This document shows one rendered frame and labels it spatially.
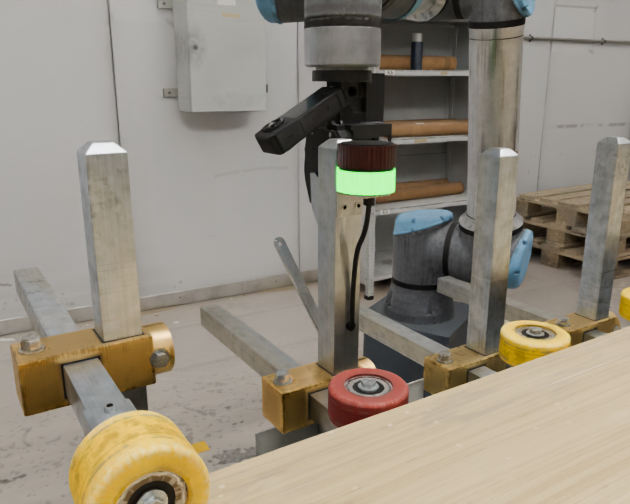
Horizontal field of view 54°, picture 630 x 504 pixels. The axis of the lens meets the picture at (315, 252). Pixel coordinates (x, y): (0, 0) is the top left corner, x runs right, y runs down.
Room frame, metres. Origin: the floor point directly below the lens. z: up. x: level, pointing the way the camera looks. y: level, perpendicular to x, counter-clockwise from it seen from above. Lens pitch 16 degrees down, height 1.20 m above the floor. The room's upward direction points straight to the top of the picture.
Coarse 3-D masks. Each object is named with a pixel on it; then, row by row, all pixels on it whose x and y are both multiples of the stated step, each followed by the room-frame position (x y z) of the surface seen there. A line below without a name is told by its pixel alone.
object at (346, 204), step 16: (352, 144) 0.61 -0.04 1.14; (368, 144) 0.61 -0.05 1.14; (384, 144) 0.61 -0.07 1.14; (336, 192) 0.64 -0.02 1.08; (336, 208) 0.64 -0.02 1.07; (352, 208) 0.65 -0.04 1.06; (368, 208) 0.62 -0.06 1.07; (368, 224) 0.62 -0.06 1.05; (352, 272) 0.65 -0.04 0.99; (352, 288) 0.65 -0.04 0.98; (352, 304) 0.65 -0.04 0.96; (352, 320) 0.65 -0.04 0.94
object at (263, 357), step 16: (208, 320) 0.86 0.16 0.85; (224, 320) 0.84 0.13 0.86; (224, 336) 0.81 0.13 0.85; (240, 336) 0.78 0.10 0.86; (256, 336) 0.78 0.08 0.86; (240, 352) 0.77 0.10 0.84; (256, 352) 0.73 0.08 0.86; (272, 352) 0.73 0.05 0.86; (256, 368) 0.73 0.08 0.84; (272, 368) 0.69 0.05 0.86; (288, 368) 0.68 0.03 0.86; (320, 400) 0.60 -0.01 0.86; (320, 416) 0.60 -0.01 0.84
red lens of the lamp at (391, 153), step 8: (344, 152) 0.61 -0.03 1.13; (352, 152) 0.60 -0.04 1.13; (360, 152) 0.60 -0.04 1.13; (368, 152) 0.60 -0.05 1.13; (376, 152) 0.60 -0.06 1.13; (384, 152) 0.60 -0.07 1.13; (392, 152) 0.61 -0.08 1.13; (344, 160) 0.61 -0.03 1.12; (352, 160) 0.60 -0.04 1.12; (360, 160) 0.60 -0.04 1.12; (368, 160) 0.60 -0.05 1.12; (376, 160) 0.60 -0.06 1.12; (384, 160) 0.60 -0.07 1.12; (392, 160) 0.61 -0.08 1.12; (352, 168) 0.60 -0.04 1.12; (360, 168) 0.60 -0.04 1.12; (368, 168) 0.60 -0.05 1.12; (376, 168) 0.60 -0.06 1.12; (384, 168) 0.60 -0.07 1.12
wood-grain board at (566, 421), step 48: (624, 336) 0.69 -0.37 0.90; (480, 384) 0.56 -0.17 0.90; (528, 384) 0.56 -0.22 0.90; (576, 384) 0.56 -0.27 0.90; (624, 384) 0.56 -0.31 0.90; (336, 432) 0.48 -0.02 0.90; (384, 432) 0.48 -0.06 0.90; (432, 432) 0.48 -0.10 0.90; (480, 432) 0.48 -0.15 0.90; (528, 432) 0.48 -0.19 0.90; (576, 432) 0.48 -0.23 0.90; (624, 432) 0.48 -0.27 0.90; (240, 480) 0.41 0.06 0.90; (288, 480) 0.41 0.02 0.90; (336, 480) 0.41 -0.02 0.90; (384, 480) 0.41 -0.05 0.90; (432, 480) 0.41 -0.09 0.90; (480, 480) 0.41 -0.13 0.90; (528, 480) 0.41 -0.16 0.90; (576, 480) 0.41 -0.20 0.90; (624, 480) 0.41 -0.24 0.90
